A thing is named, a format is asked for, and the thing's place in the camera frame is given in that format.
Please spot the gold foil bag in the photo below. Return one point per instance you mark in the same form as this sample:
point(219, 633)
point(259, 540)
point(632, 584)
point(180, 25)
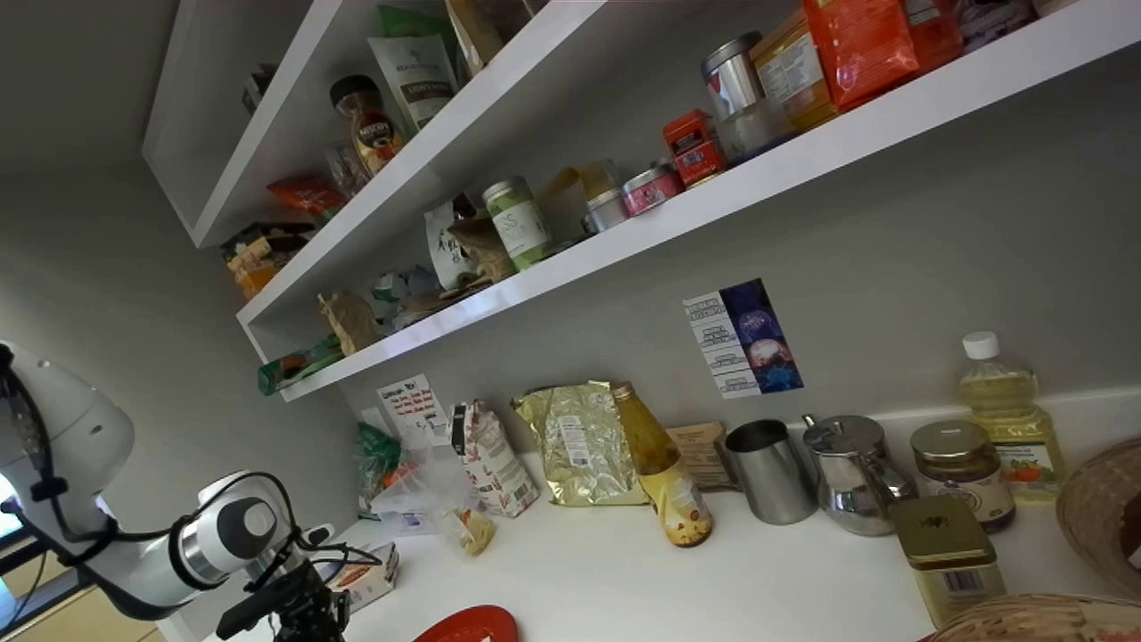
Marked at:
point(575, 444)

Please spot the pink tin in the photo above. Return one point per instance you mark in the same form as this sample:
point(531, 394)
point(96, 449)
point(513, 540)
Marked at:
point(651, 191)

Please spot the white wall shelf unit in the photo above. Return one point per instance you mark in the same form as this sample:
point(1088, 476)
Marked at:
point(715, 203)

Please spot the red round plate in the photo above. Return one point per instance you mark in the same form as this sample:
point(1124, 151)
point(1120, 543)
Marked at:
point(471, 625)

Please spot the green plastic package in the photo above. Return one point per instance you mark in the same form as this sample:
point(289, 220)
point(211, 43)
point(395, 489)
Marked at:
point(298, 367)

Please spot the orange bag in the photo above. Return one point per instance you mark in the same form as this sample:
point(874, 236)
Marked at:
point(862, 47)

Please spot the wicker basket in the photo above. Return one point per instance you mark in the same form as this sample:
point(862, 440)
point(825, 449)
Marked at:
point(1108, 519)

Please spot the jar with green label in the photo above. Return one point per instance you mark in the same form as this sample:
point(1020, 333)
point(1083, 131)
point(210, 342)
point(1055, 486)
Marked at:
point(518, 223)

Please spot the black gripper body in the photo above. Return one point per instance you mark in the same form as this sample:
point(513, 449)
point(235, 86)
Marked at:
point(311, 608)

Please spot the brown paper bag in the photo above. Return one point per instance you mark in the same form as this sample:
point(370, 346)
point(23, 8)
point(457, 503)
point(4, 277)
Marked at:
point(348, 323)

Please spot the small cardboard box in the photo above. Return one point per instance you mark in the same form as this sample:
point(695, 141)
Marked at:
point(364, 575)

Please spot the handwritten tea sign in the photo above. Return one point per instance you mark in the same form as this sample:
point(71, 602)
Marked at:
point(413, 413)

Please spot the clear oil bottle white cap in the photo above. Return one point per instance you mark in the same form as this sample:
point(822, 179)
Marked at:
point(1011, 423)

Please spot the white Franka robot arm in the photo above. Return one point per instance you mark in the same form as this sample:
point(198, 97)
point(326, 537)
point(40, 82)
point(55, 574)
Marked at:
point(72, 440)

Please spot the red tin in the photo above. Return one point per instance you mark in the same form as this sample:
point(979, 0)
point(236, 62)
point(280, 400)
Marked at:
point(695, 147)

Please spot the steel cup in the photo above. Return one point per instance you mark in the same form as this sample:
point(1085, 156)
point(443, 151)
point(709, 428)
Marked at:
point(771, 474)

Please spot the steel can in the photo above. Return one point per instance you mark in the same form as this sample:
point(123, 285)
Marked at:
point(735, 93)

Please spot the glass jar with gold lid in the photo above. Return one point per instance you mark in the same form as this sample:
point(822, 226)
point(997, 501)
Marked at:
point(963, 468)

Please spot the steel pot with lid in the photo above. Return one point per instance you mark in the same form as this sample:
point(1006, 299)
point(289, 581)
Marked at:
point(853, 476)

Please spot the gold tin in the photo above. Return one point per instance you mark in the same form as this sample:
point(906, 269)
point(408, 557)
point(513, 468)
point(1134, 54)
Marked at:
point(951, 557)

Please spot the white coffee bag red print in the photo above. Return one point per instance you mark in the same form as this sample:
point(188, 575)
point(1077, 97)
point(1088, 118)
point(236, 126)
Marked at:
point(499, 459)

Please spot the brown bottle with yellow label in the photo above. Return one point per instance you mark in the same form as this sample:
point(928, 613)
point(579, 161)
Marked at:
point(673, 486)

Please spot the woven basket rim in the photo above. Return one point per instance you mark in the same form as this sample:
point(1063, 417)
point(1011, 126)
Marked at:
point(1035, 621)

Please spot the wooden box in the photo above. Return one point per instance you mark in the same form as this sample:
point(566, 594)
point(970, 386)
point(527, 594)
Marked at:
point(702, 456)

